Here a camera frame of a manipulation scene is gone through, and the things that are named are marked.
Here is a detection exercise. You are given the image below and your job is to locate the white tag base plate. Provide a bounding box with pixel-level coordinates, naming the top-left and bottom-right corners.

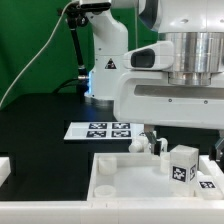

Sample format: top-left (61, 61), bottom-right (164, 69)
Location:
top-left (64, 122), bottom-right (144, 141)

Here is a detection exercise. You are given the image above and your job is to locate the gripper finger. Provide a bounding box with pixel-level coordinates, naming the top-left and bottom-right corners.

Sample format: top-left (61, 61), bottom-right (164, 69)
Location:
top-left (209, 129), bottom-right (224, 162)

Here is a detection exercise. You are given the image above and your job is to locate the white right rail block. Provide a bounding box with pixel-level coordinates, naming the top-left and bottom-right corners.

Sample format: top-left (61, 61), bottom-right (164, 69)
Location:
top-left (198, 155), bottom-right (224, 194)

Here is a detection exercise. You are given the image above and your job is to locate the white square tabletop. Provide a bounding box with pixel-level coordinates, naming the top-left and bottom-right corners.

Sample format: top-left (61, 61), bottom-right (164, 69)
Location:
top-left (87, 152), bottom-right (205, 201)

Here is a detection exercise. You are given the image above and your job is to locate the white front rail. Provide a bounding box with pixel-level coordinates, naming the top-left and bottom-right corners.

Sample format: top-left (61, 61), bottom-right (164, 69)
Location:
top-left (0, 200), bottom-right (224, 224)

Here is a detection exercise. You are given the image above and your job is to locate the white left rail block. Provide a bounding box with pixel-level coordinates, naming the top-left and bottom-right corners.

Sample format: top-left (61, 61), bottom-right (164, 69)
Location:
top-left (0, 157), bottom-right (11, 187)

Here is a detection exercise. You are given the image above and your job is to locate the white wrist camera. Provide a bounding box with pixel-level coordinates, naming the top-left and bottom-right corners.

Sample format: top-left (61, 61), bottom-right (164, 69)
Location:
top-left (123, 41), bottom-right (174, 71)

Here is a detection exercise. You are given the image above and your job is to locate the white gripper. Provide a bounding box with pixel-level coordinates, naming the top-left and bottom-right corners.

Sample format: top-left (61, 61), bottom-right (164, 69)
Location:
top-left (113, 71), bottom-right (224, 155)

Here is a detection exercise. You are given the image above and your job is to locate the white rail block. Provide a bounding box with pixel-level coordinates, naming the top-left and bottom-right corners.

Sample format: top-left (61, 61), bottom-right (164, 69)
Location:
top-left (198, 155), bottom-right (224, 194)
top-left (0, 157), bottom-right (11, 187)

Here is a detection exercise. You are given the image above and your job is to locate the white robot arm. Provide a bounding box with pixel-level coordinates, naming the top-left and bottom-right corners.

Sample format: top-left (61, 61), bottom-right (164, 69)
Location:
top-left (80, 0), bottom-right (224, 130)

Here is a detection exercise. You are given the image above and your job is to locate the white cable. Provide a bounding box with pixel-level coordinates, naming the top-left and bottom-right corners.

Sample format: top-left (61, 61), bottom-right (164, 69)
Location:
top-left (0, 0), bottom-right (81, 108)

